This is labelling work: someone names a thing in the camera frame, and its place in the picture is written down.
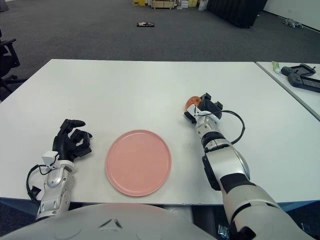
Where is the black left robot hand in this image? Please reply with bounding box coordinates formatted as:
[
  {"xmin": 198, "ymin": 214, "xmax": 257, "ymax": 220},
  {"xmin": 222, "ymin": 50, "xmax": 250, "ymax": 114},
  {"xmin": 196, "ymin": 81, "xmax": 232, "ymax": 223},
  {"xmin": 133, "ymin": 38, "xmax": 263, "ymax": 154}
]
[{"xmin": 52, "ymin": 118, "xmax": 94, "ymax": 161}]

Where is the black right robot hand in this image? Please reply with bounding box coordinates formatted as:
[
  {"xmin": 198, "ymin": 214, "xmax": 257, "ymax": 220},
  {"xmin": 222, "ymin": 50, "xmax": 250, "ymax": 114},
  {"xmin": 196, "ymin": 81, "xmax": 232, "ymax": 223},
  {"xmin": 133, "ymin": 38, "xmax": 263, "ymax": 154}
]
[{"xmin": 183, "ymin": 92, "xmax": 224, "ymax": 125}]

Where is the red apple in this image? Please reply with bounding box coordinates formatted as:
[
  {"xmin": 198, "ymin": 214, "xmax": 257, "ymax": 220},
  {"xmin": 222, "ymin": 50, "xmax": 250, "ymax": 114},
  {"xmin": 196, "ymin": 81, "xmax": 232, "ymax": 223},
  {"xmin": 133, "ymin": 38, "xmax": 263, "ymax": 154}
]
[{"xmin": 185, "ymin": 96, "xmax": 202, "ymax": 111}]

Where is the pink round plate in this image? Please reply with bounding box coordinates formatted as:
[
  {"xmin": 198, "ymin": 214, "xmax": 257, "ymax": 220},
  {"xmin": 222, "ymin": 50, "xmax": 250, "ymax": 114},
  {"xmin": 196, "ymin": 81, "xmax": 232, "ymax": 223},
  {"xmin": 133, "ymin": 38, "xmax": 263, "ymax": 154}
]
[{"xmin": 105, "ymin": 129, "xmax": 173, "ymax": 197}]

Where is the grey robot torso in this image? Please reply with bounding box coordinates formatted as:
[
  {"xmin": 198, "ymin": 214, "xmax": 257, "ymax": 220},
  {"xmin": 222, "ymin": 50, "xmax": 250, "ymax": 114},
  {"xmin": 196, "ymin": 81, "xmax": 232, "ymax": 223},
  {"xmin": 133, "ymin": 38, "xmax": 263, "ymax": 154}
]
[{"xmin": 0, "ymin": 202, "xmax": 216, "ymax": 240}]

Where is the black handheld controller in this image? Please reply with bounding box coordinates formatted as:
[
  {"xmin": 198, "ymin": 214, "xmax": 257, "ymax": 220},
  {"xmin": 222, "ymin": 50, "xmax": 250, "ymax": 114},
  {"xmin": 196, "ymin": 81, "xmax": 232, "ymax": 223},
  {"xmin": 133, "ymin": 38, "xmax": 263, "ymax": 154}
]
[
  {"xmin": 287, "ymin": 73, "xmax": 320, "ymax": 94},
  {"xmin": 280, "ymin": 63, "xmax": 317, "ymax": 77}
]

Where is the black curtain partition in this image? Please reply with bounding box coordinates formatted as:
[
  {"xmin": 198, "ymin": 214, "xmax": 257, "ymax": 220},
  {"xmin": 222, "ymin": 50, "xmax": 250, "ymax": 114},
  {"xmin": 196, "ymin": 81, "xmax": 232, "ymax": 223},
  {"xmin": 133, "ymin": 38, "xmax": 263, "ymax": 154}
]
[{"xmin": 206, "ymin": 0, "xmax": 269, "ymax": 29}]

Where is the black office chair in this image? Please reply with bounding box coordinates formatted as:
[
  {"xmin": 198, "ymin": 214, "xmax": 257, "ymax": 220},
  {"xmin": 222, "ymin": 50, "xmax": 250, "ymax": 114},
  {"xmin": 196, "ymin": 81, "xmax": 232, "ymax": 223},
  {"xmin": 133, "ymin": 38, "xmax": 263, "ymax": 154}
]
[{"xmin": 0, "ymin": 27, "xmax": 27, "ymax": 101}]

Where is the stack of white boxes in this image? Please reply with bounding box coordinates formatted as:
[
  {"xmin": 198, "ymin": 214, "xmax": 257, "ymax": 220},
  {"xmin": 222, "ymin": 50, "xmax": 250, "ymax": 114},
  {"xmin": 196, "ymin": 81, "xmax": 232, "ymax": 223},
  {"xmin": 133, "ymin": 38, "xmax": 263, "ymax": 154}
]
[{"xmin": 175, "ymin": 0, "xmax": 199, "ymax": 10}]

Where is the wooden crate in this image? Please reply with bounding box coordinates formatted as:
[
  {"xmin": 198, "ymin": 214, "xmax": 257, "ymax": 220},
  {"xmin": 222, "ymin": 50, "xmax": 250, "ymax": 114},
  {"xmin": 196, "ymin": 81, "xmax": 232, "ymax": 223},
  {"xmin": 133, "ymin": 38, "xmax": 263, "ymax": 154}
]
[{"xmin": 151, "ymin": 0, "xmax": 176, "ymax": 10}]

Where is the grey robot dog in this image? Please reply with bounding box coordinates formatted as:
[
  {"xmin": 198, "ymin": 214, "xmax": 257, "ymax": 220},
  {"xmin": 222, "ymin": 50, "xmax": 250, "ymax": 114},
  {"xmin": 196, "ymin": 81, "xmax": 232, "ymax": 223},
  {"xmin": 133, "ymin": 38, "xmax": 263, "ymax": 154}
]
[{"xmin": 282, "ymin": 17, "xmax": 304, "ymax": 29}]

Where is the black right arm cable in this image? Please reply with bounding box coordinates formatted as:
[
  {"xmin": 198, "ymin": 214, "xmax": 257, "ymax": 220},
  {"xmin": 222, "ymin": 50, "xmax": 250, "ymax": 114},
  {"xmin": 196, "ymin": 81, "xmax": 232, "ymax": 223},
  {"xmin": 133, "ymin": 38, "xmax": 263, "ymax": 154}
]
[{"xmin": 219, "ymin": 109, "xmax": 246, "ymax": 145}]

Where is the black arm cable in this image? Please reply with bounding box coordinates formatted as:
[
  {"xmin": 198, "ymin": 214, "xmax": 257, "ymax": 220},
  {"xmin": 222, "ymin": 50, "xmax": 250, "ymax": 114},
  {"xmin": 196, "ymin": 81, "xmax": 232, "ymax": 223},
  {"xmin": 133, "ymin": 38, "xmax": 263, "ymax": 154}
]
[
  {"xmin": 219, "ymin": 109, "xmax": 246, "ymax": 145},
  {"xmin": 26, "ymin": 163, "xmax": 51, "ymax": 203}
]

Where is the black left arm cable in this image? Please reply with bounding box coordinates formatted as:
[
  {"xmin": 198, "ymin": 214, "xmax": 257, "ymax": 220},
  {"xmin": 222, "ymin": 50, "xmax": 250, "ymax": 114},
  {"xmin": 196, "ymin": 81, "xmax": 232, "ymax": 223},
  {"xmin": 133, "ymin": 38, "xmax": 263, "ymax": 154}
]
[{"xmin": 26, "ymin": 163, "xmax": 51, "ymax": 203}]

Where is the blue metal table frame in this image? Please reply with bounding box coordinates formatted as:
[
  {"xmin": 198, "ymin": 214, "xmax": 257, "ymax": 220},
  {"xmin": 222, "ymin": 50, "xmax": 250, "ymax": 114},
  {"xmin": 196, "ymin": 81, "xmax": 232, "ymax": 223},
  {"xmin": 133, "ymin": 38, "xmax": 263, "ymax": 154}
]
[{"xmin": 0, "ymin": 196, "xmax": 320, "ymax": 213}]

